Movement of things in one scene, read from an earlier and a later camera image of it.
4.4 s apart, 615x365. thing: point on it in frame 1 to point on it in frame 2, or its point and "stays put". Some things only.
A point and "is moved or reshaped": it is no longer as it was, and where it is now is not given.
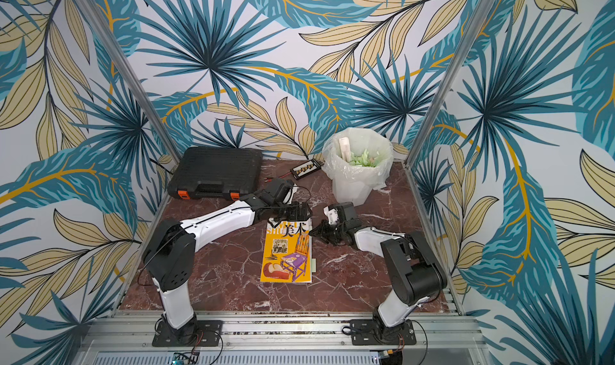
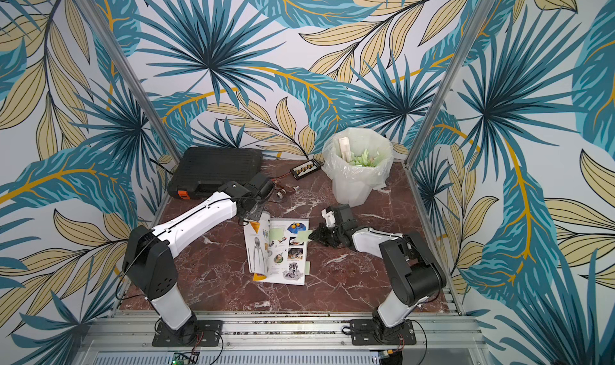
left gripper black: (296, 215) to (257, 214)
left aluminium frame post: (145, 101) stays put
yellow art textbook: (287, 252) is moved or reshaped
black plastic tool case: (215, 173) stays put
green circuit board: (185, 358) stays put
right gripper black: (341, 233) stays put
